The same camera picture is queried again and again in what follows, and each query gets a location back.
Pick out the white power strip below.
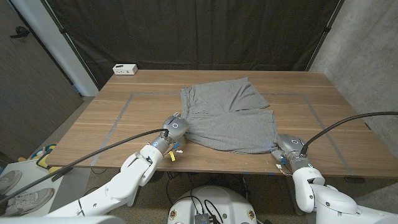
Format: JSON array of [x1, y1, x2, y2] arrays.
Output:
[[112, 63, 139, 76]]

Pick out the grey sneaker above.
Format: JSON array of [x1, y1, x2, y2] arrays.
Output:
[[1, 187, 55, 217], [0, 169, 23, 195]]

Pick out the black backdrop curtain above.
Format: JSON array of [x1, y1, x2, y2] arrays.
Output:
[[45, 0, 343, 90]]

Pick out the dark wooden door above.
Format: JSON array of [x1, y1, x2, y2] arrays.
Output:
[[0, 0, 85, 163]]

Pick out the black round fan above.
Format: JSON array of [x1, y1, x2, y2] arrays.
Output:
[[149, 170, 165, 184]]

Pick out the tangled black floor cable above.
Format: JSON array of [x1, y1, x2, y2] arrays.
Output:
[[88, 167, 147, 215]]

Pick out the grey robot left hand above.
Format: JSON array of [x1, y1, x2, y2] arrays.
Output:
[[150, 112, 191, 150]]

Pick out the yellow green floor clutter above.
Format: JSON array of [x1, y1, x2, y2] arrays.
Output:
[[17, 142, 74, 183]]

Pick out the black backdrop stand pole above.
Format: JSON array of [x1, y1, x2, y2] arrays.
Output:
[[305, 0, 346, 72], [39, 0, 101, 91]]

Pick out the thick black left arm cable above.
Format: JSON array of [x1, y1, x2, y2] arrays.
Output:
[[0, 128, 171, 207]]

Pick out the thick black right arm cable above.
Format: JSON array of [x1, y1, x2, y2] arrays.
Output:
[[299, 111, 398, 157]]

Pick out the grey table leg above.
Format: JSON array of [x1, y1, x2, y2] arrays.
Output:
[[284, 174, 305, 217]]

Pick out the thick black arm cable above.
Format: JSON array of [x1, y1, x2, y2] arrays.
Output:
[[299, 111, 398, 157], [0, 128, 171, 207]]

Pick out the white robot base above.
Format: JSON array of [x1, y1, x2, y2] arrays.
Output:
[[167, 185, 258, 224]]

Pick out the black door handle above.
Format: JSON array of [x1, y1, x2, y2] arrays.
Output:
[[9, 26, 31, 39]]

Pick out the white table leg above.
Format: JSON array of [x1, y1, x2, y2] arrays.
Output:
[[126, 169, 145, 208]]

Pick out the grey tape outline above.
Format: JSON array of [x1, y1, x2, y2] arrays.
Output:
[[90, 91, 356, 177]]

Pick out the white door frame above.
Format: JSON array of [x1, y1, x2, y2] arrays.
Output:
[[10, 0, 100, 98]]

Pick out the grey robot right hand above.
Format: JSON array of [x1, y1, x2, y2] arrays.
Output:
[[270, 133, 314, 174]]

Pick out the grey fabric shorts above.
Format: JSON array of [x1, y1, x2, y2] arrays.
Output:
[[180, 77, 280, 155]]

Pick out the grey electronics box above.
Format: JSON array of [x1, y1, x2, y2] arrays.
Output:
[[193, 212, 218, 224]]

